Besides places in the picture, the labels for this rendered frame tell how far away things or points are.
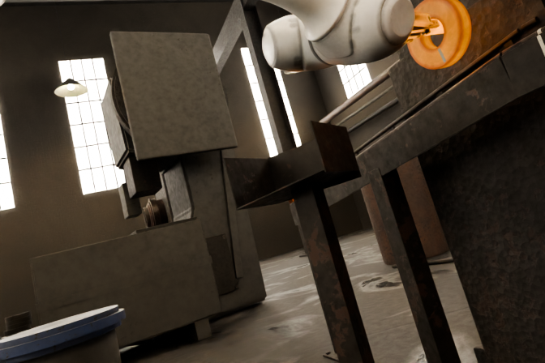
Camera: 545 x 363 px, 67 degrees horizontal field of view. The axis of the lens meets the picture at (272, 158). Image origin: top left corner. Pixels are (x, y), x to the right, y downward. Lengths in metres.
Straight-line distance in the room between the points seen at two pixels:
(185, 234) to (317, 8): 2.35
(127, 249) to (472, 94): 2.26
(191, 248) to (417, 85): 2.02
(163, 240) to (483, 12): 2.27
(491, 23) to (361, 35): 0.48
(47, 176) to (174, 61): 7.67
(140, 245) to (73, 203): 7.88
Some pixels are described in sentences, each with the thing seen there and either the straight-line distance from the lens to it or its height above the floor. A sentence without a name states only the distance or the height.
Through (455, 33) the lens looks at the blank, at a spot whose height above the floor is 0.80.
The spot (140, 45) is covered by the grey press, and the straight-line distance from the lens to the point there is 3.46.
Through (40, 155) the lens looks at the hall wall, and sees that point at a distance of 10.94.
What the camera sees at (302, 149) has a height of 0.71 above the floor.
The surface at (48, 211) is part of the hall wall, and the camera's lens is 10.63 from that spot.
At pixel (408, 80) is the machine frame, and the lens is 1.21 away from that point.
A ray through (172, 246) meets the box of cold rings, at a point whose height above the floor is 0.61.
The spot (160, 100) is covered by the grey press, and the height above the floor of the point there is 1.70.
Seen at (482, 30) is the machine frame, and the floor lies 0.81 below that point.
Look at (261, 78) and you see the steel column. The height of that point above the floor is 3.45.
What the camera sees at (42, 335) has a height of 0.42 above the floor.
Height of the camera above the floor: 0.50
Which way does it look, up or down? 10 degrees up
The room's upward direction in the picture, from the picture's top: 16 degrees counter-clockwise
